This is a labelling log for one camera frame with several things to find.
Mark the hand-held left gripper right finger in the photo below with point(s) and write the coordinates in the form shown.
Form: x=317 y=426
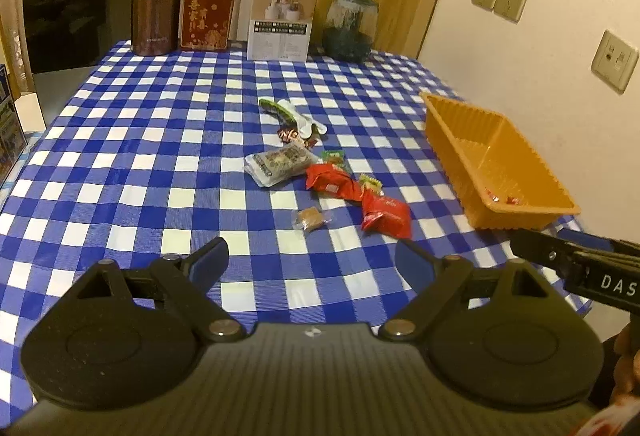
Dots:
x=414 y=261

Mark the brown snack packet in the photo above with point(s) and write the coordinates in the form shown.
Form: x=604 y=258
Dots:
x=291 y=136

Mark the white snack packet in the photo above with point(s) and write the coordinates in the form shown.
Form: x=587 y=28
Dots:
x=305 y=122

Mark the blue white checkered tablecloth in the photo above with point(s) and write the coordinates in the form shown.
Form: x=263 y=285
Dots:
x=150 y=156

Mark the black appliance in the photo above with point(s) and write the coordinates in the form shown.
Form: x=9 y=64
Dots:
x=70 y=6

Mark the white paper box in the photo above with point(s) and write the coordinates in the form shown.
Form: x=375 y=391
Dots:
x=29 y=114

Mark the grey clear snack packet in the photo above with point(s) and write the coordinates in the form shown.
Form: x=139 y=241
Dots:
x=280 y=164

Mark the red patterned box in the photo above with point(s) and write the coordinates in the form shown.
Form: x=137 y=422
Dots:
x=207 y=16

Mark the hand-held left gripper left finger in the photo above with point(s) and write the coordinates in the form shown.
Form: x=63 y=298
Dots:
x=207 y=262

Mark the red snack packet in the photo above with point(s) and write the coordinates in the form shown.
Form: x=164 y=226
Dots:
x=386 y=215
x=332 y=180

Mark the white cardboard box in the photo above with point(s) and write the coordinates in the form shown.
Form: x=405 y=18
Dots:
x=280 y=21

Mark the yellow green wrapped candy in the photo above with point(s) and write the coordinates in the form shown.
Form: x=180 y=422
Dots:
x=371 y=182

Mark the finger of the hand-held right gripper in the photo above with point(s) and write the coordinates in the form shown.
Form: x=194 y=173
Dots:
x=542 y=250
x=585 y=240

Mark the orange plastic basket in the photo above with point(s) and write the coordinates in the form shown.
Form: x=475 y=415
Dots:
x=492 y=156

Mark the brown metal canister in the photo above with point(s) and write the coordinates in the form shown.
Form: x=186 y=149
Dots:
x=156 y=14

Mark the glass jar with green base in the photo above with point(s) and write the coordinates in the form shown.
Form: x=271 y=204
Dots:
x=350 y=29

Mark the person's right hand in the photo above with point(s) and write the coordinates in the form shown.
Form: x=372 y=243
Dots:
x=627 y=361

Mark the clear wrapped brown cookie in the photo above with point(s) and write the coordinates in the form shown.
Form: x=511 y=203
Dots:
x=310 y=218

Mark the large beige wall socket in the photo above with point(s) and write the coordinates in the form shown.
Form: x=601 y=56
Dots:
x=615 y=60

